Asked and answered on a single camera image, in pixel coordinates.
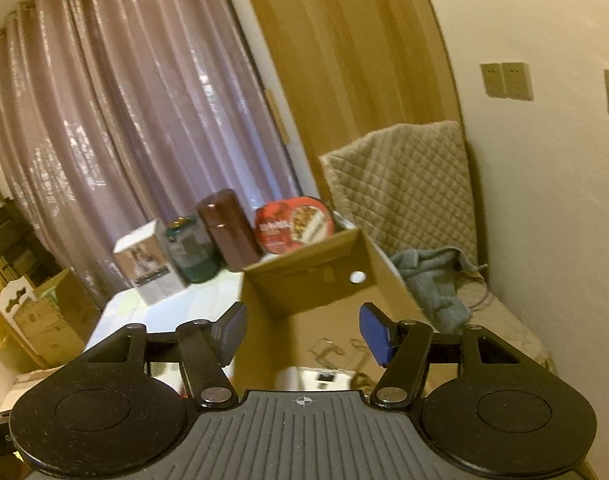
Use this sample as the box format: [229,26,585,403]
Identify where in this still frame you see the metal wire rack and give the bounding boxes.
[310,336,382,377]

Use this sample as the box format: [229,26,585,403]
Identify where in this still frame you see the beige double wall socket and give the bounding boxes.
[479,62,533,101]

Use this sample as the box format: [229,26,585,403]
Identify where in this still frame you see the brown cylindrical canister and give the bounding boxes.
[195,188,263,269]

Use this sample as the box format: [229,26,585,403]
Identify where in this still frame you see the flattened cardboard boxes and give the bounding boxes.
[0,267,101,369]

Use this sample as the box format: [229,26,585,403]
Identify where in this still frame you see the grey-blue towel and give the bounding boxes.
[388,247,489,335]

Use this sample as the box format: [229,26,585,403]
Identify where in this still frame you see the mauve curtain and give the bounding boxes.
[0,0,306,313]

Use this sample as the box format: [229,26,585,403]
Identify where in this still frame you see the folded dark step ladder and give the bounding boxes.
[0,174,56,288]

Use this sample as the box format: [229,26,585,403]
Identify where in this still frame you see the white three-pin plug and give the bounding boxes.
[278,366,358,392]

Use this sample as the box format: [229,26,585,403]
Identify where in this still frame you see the plaid bed sheet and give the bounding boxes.
[83,269,246,363]

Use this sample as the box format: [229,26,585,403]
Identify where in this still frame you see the white printed product box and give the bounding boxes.
[113,219,188,307]

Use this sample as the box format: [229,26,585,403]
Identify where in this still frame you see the brown cardboard box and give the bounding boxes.
[233,227,427,393]

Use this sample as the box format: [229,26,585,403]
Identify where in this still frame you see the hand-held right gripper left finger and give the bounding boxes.
[82,301,249,409]

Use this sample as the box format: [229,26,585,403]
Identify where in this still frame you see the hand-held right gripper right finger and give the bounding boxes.
[358,302,531,409]

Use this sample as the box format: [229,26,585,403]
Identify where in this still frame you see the green glass jar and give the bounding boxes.
[163,214,221,284]

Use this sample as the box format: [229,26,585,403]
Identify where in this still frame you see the red instant meal bowl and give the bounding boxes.
[254,195,338,257]

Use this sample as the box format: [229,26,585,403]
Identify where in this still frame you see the wooden wardrobe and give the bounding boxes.
[233,0,461,202]

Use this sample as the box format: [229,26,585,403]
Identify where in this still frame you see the beige quilted cloth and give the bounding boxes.
[318,120,479,273]

